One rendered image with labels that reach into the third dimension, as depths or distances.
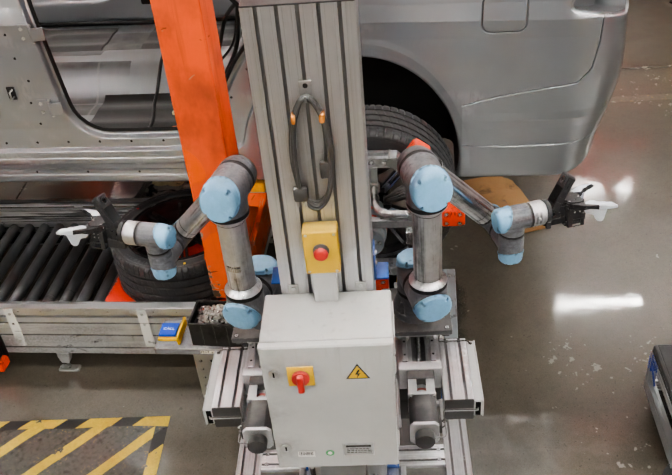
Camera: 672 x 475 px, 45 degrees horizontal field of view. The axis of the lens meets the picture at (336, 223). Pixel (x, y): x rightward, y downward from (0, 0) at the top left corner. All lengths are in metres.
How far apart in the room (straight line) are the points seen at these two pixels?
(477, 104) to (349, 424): 1.57
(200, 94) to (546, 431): 1.89
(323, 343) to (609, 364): 1.97
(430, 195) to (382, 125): 0.85
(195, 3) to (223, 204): 0.73
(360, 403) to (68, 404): 1.94
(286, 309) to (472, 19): 1.49
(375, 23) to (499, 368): 1.58
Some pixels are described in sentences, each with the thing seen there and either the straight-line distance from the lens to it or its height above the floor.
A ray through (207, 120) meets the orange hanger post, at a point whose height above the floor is 1.33.
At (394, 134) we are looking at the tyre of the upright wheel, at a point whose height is 1.16.
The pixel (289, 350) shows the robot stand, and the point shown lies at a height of 1.22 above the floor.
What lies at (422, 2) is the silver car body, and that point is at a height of 1.52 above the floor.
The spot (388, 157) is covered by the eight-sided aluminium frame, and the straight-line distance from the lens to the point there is 2.93.
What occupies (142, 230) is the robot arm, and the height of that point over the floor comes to 1.25.
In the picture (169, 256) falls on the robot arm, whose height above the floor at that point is 1.15.
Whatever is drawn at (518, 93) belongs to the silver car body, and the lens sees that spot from 3.33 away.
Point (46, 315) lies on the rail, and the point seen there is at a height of 0.34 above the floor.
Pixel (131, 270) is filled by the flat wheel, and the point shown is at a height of 0.48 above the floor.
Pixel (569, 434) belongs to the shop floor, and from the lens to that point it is 3.48.
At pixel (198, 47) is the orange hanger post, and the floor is 1.60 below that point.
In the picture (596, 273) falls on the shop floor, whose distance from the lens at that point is 4.23.
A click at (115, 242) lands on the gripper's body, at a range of 2.60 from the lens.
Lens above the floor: 2.64
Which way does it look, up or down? 36 degrees down
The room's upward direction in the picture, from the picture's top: 5 degrees counter-clockwise
